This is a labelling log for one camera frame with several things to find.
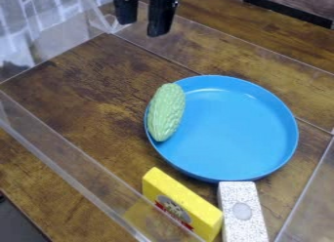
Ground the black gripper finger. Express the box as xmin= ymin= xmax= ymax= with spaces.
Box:
xmin=147 ymin=0 xmax=179 ymax=37
xmin=114 ymin=0 xmax=139 ymax=25

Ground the blue round tray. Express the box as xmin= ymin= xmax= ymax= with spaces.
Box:
xmin=150 ymin=75 xmax=300 ymax=183

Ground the white curtain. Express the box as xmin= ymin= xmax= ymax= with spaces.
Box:
xmin=0 ymin=0 xmax=115 ymax=81

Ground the green bitter gourd toy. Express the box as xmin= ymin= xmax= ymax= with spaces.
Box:
xmin=147 ymin=83 xmax=186 ymax=141

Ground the yellow sponge block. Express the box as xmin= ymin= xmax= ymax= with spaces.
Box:
xmin=142 ymin=167 xmax=223 ymax=242

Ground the white speckled block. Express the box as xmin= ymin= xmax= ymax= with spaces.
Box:
xmin=217 ymin=181 xmax=269 ymax=242

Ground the clear acrylic enclosure wall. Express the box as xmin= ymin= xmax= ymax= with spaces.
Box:
xmin=0 ymin=0 xmax=334 ymax=242

